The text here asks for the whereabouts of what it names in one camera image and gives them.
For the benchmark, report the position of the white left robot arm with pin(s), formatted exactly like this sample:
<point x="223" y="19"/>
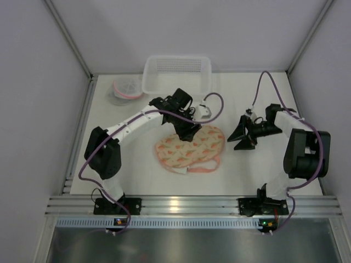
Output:
<point x="103" y="151"/>

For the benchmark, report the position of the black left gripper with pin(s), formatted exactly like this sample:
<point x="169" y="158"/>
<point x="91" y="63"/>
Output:
<point x="187" y="131"/>

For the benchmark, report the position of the white mesh pink-trimmed laundry bag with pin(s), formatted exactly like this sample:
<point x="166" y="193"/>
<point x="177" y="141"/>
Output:
<point x="124" y="90"/>

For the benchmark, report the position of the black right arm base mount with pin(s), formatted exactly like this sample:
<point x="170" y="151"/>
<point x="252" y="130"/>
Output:
<point x="262" y="205"/>

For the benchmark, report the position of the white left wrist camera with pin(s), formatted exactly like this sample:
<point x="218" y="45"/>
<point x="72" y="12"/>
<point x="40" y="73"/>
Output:
<point x="202" y="112"/>

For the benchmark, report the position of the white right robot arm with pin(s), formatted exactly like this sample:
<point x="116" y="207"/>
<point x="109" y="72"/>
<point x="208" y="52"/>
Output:
<point x="307" y="153"/>

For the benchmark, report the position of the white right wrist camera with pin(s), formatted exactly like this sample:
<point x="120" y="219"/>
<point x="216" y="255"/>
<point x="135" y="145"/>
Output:
<point x="250" y="113"/>

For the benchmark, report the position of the aluminium frame rail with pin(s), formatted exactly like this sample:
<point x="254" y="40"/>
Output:
<point x="219" y="206"/>

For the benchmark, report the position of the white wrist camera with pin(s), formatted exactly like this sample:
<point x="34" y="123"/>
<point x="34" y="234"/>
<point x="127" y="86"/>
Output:
<point x="250" y="113"/>
<point x="202" y="112"/>

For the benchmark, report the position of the white slotted cable duct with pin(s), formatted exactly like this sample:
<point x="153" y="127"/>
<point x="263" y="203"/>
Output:
<point x="173" y="223"/>

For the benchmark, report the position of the white plastic basket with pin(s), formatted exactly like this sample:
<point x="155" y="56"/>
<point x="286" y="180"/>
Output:
<point x="163" y="74"/>

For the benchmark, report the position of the peach patterned laundry bag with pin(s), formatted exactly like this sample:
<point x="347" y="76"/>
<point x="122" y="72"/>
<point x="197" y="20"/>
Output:
<point x="201" y="155"/>

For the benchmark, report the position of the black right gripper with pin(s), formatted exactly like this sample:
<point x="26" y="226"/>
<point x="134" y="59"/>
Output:
<point x="249" y="131"/>

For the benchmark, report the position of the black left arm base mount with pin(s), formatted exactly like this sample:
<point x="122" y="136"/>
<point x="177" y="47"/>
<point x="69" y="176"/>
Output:
<point x="104" y="207"/>

